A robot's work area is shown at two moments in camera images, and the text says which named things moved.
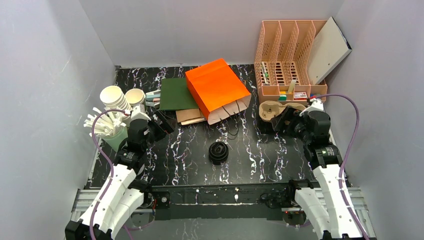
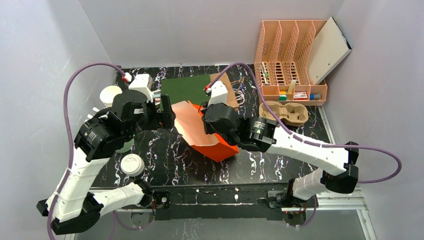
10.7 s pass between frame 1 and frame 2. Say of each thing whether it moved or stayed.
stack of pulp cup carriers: stayed
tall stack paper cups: stayed
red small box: stayed
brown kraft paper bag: moved
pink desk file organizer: stayed
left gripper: moved
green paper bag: stayed
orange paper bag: moved
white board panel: stayed
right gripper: moved
